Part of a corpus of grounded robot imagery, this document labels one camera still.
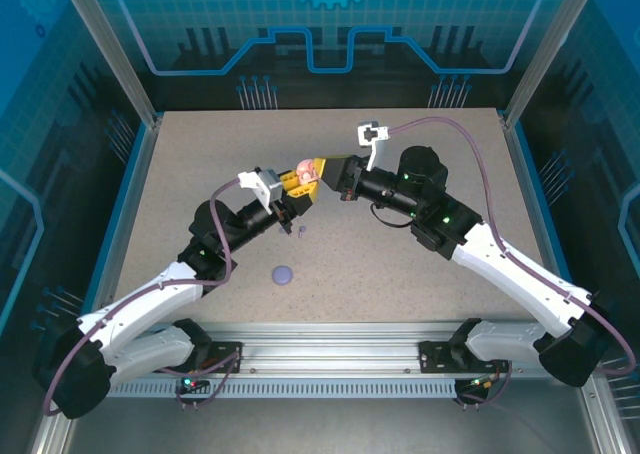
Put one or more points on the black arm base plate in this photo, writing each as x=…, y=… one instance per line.
x=435, y=356
x=222, y=356

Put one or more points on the blue printed enclosure panel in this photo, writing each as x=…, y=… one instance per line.
x=40, y=124
x=325, y=49
x=600, y=124

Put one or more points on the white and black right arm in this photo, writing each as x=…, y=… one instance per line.
x=520, y=274

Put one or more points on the small LED circuit board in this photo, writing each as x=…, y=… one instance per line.
x=192, y=384
x=480, y=383

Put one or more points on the pink round charging case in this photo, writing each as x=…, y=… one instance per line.
x=305, y=169

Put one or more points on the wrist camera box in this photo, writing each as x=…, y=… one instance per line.
x=274, y=186
x=372, y=133

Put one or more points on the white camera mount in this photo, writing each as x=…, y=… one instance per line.
x=250, y=180
x=376, y=154

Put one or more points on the aluminium frame post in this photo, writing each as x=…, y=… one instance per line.
x=550, y=49
x=113, y=49

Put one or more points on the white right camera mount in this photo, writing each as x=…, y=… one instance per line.
x=376, y=154

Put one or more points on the blue table edge strip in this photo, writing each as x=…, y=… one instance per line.
x=111, y=224
x=551, y=224

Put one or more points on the lilac round charging case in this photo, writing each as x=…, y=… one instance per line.
x=283, y=276

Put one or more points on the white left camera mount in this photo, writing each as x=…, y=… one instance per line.
x=250, y=180

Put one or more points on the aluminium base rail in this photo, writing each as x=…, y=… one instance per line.
x=325, y=344

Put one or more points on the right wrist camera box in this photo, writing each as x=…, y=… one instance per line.
x=372, y=133

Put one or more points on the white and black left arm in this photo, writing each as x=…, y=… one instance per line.
x=140, y=299

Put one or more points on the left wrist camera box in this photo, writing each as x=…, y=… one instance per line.
x=274, y=186

